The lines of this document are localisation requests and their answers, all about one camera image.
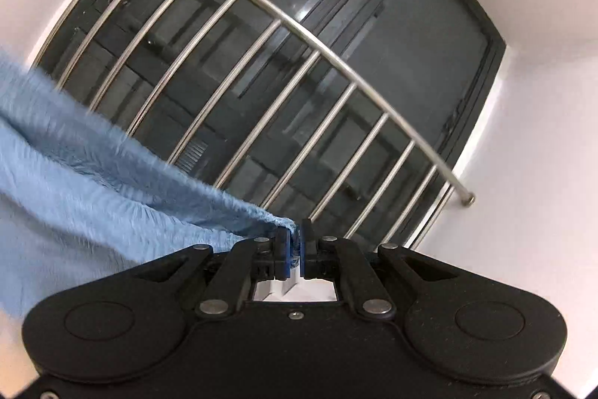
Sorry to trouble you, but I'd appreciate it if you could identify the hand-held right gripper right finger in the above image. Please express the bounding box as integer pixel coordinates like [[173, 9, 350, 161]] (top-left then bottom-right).
[[300, 219, 461, 320]]

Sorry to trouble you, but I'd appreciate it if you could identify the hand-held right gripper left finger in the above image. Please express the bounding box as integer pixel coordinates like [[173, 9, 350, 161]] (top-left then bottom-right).
[[135, 226, 291, 319]]

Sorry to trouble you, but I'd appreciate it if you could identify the blue fluffy garment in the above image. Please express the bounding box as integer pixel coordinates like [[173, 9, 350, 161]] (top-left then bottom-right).
[[0, 48, 300, 320]]

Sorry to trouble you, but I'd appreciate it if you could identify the dark framed window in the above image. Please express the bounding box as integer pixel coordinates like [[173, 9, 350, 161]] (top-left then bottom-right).
[[35, 0, 508, 250]]

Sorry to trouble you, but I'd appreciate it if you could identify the steel window railing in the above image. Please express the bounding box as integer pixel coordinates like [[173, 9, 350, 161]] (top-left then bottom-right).
[[28, 0, 476, 250]]

